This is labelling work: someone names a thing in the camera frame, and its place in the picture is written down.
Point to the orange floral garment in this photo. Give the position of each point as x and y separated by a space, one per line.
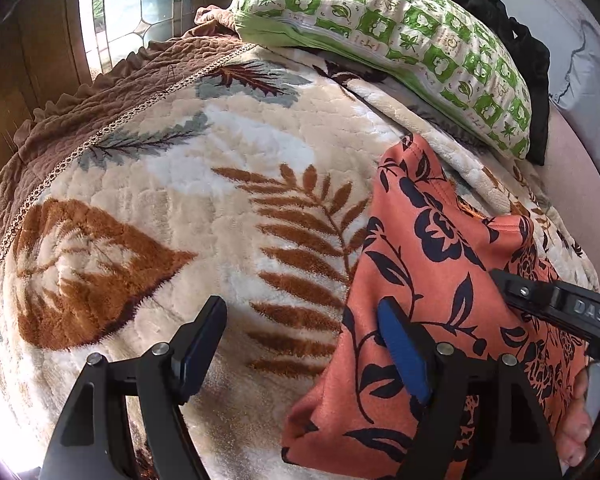
430 240

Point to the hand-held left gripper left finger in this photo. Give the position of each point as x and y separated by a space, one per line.
200 355

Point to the brown wooden door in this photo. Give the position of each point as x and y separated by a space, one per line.
40 45

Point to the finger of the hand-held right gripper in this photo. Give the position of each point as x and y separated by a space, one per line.
540 295

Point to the person's right hand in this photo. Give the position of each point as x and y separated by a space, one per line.
575 425

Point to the brown quilted bedspread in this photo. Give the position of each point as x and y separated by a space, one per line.
105 100

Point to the black garment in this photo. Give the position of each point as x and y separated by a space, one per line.
505 25

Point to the leaded glass door panel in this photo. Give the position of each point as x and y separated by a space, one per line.
130 0

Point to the green checked pillow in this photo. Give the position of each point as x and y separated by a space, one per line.
380 20

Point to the leaf print fleece blanket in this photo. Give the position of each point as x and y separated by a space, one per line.
180 185

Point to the pink bolster cushion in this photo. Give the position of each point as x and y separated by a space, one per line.
570 185

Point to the grey-blue pillow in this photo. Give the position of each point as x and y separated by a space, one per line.
580 75

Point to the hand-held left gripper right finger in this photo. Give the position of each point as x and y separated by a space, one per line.
405 350

